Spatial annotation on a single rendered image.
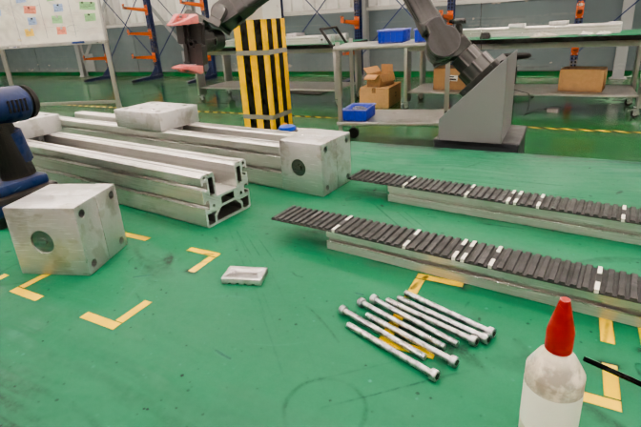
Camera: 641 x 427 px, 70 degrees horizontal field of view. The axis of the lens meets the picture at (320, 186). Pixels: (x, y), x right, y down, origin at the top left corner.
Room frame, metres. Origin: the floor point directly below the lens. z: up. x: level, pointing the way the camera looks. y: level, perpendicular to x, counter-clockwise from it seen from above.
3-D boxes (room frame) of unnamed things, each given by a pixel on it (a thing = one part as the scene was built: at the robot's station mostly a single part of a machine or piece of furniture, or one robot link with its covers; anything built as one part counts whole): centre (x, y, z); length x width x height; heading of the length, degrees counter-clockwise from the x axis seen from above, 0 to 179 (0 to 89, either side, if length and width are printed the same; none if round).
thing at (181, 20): (1.18, 0.31, 1.07); 0.09 x 0.07 x 0.07; 159
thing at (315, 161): (0.83, 0.00, 0.83); 0.12 x 0.09 x 0.10; 145
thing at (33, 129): (1.06, 0.68, 0.87); 0.16 x 0.11 x 0.07; 55
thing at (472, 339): (0.39, -0.10, 0.78); 0.11 x 0.01 x 0.01; 42
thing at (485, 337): (0.39, -0.11, 0.78); 0.11 x 0.01 x 0.01; 41
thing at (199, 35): (1.25, 0.29, 1.03); 0.07 x 0.07 x 0.10; 69
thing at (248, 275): (0.50, 0.10, 0.78); 0.05 x 0.03 x 0.01; 78
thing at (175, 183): (0.92, 0.48, 0.82); 0.80 x 0.10 x 0.09; 55
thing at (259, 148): (1.08, 0.37, 0.82); 0.80 x 0.10 x 0.09; 55
